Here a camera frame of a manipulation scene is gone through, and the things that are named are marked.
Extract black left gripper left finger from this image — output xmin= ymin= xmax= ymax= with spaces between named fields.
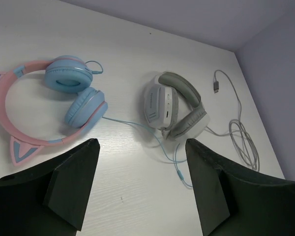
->
xmin=0 ymin=138 xmax=100 ymax=236

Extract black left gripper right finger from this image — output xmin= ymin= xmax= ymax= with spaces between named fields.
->
xmin=185 ymin=139 xmax=295 ymax=236

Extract light blue headphone cable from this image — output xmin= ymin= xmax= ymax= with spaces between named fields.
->
xmin=85 ymin=60 xmax=193 ymax=189

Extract pink blue cat-ear headphones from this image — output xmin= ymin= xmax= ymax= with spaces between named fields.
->
xmin=0 ymin=55 xmax=108 ymax=166

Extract white grey gaming headset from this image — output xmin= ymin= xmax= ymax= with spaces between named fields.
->
xmin=144 ymin=71 xmax=210 ymax=143

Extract grey braided headset cable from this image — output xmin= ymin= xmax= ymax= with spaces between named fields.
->
xmin=206 ymin=69 xmax=261 ymax=171

